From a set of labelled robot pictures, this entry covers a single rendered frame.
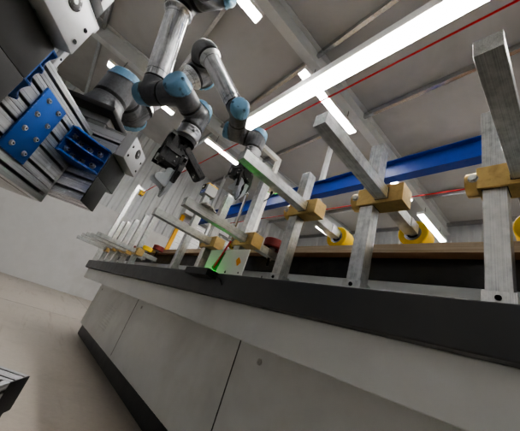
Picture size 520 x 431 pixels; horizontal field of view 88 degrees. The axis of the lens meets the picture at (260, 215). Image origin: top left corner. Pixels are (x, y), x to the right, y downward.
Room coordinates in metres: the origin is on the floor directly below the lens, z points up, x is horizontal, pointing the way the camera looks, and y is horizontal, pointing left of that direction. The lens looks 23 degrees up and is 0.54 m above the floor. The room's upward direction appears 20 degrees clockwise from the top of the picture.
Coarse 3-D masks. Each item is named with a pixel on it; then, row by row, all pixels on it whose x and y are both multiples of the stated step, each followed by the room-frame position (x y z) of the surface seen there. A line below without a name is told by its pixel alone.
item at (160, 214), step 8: (160, 216) 1.00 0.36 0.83; (168, 216) 1.02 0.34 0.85; (176, 224) 1.04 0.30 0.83; (184, 224) 1.06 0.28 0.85; (184, 232) 1.09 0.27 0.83; (192, 232) 1.09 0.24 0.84; (200, 232) 1.11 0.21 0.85; (200, 240) 1.13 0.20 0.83; (208, 240) 1.14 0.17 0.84; (224, 248) 1.19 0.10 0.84
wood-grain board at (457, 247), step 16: (256, 256) 1.23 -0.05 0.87; (304, 256) 0.99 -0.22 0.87; (320, 256) 0.92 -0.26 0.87; (336, 256) 0.87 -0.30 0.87; (384, 256) 0.73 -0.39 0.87; (400, 256) 0.69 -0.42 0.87; (416, 256) 0.66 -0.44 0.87; (432, 256) 0.63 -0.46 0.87; (448, 256) 0.60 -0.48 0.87; (464, 256) 0.57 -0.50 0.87; (480, 256) 0.54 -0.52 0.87
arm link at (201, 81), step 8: (192, 64) 0.91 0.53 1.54; (184, 72) 0.93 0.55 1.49; (192, 72) 0.92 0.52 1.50; (200, 72) 0.93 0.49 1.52; (192, 80) 0.95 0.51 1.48; (200, 80) 0.95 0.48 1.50; (208, 80) 0.98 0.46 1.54; (200, 88) 1.01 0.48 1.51; (208, 88) 1.03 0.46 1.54; (136, 112) 0.92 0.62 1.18; (144, 112) 0.94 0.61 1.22; (152, 112) 0.96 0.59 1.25; (128, 120) 0.94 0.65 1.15; (136, 120) 0.95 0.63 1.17; (144, 120) 0.98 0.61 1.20; (128, 128) 1.00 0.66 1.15; (136, 128) 1.00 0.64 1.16
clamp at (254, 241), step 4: (252, 232) 0.92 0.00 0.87; (248, 236) 0.93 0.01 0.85; (252, 236) 0.91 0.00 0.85; (256, 236) 0.92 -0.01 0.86; (260, 236) 0.93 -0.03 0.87; (236, 240) 0.99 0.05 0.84; (248, 240) 0.93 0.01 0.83; (252, 240) 0.91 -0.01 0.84; (256, 240) 0.92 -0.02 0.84; (260, 240) 0.93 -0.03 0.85; (232, 244) 1.00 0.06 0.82; (236, 244) 0.98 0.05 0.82; (240, 244) 0.96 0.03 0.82; (244, 244) 0.94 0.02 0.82; (248, 244) 0.92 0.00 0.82; (252, 244) 0.92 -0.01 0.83; (256, 244) 0.93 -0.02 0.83; (260, 244) 0.94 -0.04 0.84; (248, 248) 0.97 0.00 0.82; (252, 248) 0.95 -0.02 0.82; (256, 248) 0.94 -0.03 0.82
